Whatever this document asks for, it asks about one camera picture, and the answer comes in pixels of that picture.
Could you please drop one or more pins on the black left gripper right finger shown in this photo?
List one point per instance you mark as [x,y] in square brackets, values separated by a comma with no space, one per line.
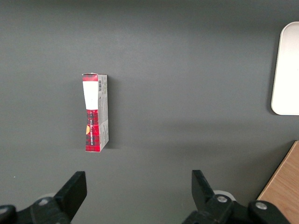
[203,193]

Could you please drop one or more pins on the wooden two-drawer cabinet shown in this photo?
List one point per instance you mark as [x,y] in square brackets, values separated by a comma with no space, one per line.
[283,186]

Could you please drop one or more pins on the red tartan cardboard box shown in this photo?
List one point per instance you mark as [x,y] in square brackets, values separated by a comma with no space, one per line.
[93,130]

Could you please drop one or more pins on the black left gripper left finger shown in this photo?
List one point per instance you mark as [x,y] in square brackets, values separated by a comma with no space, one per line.
[70,193]

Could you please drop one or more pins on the beige plastic tray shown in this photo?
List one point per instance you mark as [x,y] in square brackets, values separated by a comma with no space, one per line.
[288,70]

